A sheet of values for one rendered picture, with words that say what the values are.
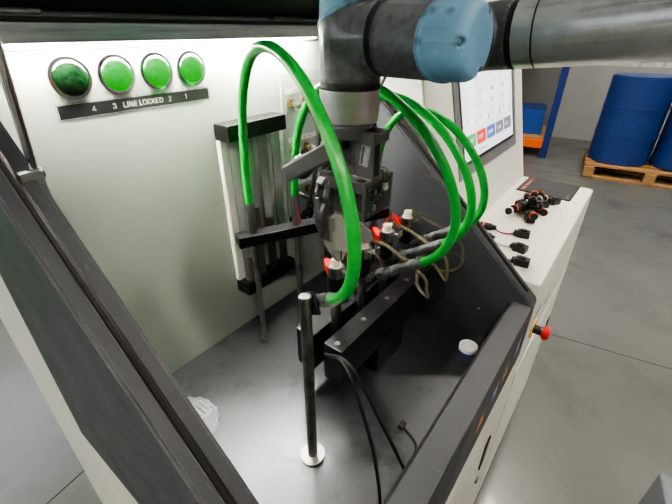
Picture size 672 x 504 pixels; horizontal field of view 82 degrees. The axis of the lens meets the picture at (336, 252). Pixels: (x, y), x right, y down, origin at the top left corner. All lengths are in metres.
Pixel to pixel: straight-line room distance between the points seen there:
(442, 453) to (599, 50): 0.50
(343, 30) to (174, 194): 0.41
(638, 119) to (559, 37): 4.71
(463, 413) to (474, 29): 0.49
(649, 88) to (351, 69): 4.78
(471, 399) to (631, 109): 4.70
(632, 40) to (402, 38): 0.22
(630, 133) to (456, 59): 4.84
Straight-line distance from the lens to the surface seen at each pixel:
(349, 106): 0.49
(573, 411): 2.09
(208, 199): 0.77
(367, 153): 0.50
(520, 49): 0.53
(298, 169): 0.58
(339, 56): 0.49
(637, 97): 5.17
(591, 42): 0.51
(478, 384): 0.68
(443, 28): 0.42
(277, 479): 0.70
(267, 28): 0.80
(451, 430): 0.62
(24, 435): 2.16
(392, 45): 0.44
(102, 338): 0.42
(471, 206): 0.65
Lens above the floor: 1.43
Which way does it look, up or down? 30 degrees down
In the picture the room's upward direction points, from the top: straight up
